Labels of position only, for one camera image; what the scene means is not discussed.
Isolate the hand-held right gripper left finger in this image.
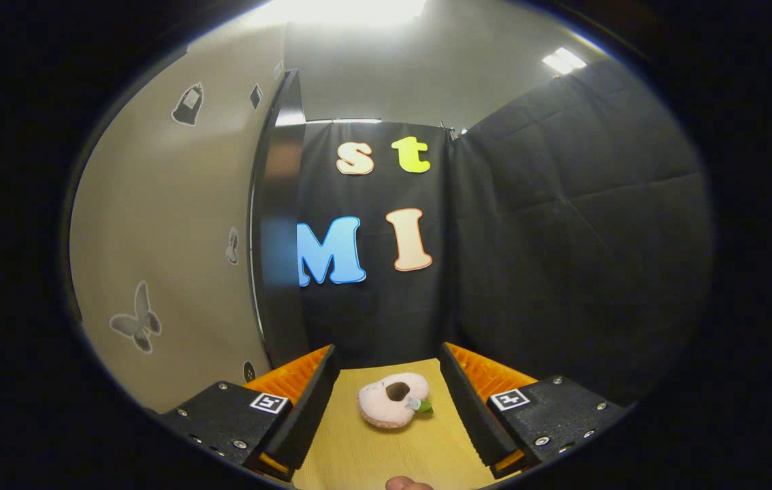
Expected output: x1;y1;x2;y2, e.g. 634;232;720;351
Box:
157;344;342;483

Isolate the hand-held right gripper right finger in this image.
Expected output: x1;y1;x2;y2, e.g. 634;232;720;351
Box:
438;342;633;479

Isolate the pink apple-shaped coaster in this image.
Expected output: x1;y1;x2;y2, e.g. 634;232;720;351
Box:
357;372;435;430

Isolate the beige cabinet door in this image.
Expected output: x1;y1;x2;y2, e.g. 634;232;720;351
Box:
69;27;288;416

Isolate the ceiling light panel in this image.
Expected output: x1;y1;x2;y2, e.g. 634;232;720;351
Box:
541;46;588;76
250;0;428;28

